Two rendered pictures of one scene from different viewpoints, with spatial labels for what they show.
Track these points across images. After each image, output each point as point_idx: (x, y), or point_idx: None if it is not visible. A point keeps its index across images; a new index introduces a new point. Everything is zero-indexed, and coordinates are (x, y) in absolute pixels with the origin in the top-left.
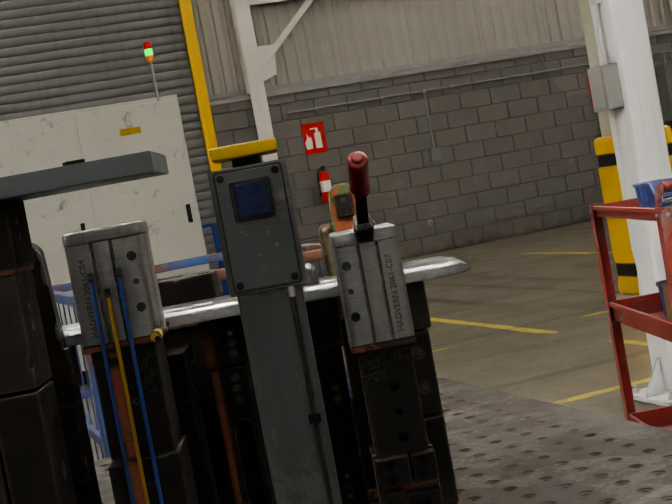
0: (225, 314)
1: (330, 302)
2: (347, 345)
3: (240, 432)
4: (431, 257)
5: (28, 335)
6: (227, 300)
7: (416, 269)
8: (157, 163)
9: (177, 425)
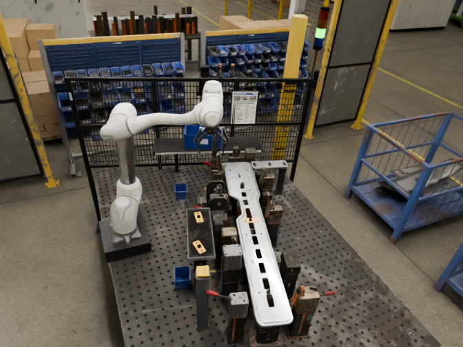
0: (247, 278)
1: None
2: (293, 306)
3: None
4: (289, 318)
5: None
6: (262, 276)
7: (254, 314)
8: (196, 259)
9: (233, 280)
